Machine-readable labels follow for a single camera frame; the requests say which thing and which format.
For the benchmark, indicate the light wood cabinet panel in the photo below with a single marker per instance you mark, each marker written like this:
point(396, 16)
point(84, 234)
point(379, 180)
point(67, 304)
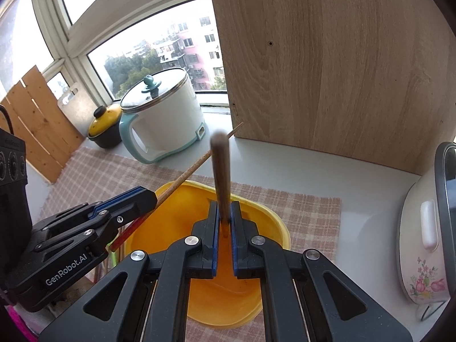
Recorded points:
point(338, 60)

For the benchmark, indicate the glass lid with teal knob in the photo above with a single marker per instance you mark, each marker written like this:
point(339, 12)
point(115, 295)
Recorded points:
point(160, 89)

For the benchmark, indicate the wooden slat panel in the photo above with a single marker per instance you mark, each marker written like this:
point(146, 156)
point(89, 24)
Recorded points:
point(39, 124)

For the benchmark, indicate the grey cutting board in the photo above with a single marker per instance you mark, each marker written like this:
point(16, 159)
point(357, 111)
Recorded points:
point(76, 114)

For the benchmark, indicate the white teal electric pot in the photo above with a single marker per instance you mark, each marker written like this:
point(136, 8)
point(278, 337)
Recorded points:
point(171, 128)

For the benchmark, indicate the red-tipped wooden chopstick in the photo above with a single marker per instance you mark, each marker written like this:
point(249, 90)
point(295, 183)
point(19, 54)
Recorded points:
point(192, 169)

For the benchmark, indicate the yellow clay pot lid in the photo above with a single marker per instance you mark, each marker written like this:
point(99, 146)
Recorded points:
point(103, 121)

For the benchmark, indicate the pink checked cloth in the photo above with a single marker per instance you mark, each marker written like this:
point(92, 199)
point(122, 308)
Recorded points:
point(302, 213)

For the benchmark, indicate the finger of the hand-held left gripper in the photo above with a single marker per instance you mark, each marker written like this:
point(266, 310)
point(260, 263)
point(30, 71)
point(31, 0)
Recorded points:
point(121, 196)
point(124, 214)

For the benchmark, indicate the white window frame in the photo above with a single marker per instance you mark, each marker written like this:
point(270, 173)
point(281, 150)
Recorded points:
point(78, 48)

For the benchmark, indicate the person's left forearm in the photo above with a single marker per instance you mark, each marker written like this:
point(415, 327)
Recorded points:
point(10, 320)

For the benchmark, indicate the white floral rice cooker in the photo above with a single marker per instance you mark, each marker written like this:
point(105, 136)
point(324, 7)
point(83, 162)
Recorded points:
point(416, 256)

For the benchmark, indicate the yellow plastic basin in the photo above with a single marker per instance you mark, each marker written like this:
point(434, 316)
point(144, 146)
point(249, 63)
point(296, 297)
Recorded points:
point(171, 221)

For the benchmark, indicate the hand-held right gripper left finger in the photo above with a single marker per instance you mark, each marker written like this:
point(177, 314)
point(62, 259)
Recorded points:
point(215, 242)

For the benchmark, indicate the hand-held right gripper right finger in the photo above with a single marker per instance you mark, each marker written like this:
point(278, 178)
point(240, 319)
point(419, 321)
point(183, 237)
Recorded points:
point(234, 242)

